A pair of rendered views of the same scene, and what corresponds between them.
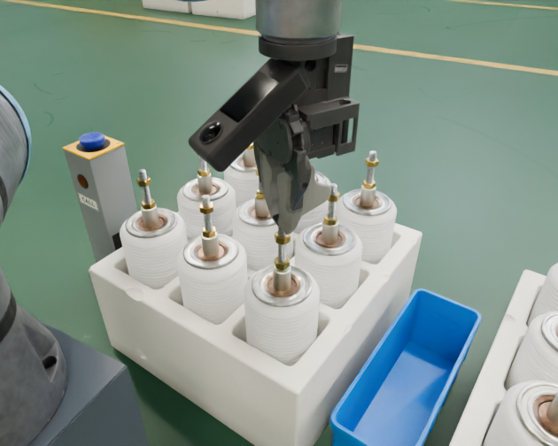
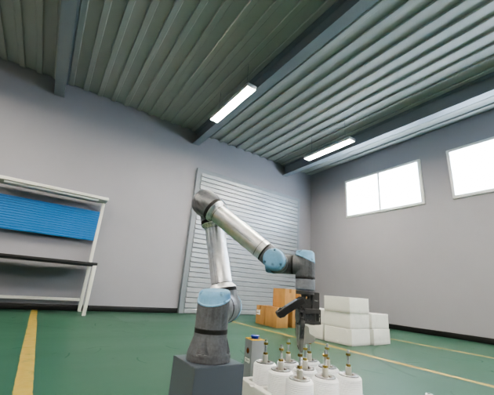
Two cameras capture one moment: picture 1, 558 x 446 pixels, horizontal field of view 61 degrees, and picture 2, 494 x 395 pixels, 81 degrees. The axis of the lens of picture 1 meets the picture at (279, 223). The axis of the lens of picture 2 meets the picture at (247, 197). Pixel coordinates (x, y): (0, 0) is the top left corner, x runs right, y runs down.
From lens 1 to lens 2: 0.80 m
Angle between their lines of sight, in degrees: 59
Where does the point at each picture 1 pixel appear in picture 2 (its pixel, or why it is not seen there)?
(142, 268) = (257, 377)
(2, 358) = (221, 338)
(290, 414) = not seen: outside the picture
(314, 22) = (305, 285)
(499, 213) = not seen: outside the picture
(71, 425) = (227, 366)
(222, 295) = (280, 385)
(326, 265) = (320, 382)
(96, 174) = (252, 346)
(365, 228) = (344, 382)
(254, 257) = not seen: hidden behind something
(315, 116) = (306, 309)
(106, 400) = (236, 369)
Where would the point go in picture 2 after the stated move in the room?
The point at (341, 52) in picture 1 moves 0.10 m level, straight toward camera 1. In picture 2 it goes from (315, 296) to (305, 295)
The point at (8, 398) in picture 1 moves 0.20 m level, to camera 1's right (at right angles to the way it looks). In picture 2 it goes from (219, 348) to (275, 359)
